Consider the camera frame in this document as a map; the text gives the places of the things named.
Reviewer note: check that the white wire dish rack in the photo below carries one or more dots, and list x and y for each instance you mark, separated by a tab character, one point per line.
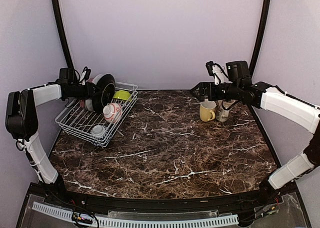
78	122

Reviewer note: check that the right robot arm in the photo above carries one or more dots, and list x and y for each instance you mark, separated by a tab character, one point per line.
270	98

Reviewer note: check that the black striped dinner plate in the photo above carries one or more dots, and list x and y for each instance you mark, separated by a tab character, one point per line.
106	85

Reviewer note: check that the pale yellow mug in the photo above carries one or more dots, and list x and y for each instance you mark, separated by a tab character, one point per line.
207	110

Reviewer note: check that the black front rail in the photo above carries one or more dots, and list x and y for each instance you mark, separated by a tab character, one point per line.
248	204

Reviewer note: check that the white patterned mug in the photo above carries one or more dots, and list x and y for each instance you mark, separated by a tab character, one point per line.
221	114

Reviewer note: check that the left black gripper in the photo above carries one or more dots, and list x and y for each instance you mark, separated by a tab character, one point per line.
90	89

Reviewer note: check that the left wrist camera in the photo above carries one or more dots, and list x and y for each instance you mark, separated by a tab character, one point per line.
84	76

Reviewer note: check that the lime green bowl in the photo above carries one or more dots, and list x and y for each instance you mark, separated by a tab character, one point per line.
122	95

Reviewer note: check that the right black frame post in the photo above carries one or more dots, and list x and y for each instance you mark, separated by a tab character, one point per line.
259	36

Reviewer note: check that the black frame post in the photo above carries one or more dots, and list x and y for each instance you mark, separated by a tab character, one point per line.
259	36
62	33

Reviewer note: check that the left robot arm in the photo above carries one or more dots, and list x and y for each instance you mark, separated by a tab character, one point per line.
21	119

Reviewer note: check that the white slotted cable duct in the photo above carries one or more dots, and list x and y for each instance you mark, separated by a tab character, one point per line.
139	220

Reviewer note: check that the pink rimmed plate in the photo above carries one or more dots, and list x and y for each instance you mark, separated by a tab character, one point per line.
87	104

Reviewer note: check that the left black frame post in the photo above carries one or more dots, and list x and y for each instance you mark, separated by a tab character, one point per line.
62	33

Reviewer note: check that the small blue patterned bowl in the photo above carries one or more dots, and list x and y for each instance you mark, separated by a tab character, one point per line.
98	130

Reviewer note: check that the white bowl with red pattern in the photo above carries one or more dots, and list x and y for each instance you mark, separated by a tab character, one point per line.
112	112

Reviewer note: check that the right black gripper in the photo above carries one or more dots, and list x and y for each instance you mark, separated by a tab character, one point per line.
204	90

